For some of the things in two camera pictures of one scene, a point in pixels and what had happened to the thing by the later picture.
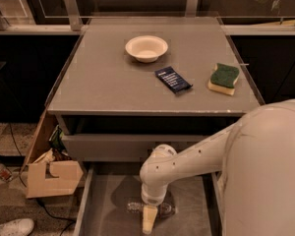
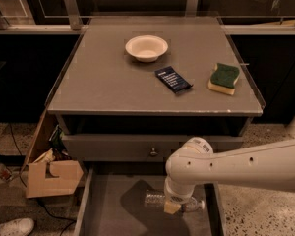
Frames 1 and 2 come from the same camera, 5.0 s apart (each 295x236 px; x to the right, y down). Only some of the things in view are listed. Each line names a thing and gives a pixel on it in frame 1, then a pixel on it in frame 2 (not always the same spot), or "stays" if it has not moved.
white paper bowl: x=147 y=48 stays
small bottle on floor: x=2 y=171 stays
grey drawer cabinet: x=133 y=84 stays
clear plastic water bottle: x=165 y=209 → x=157 y=199
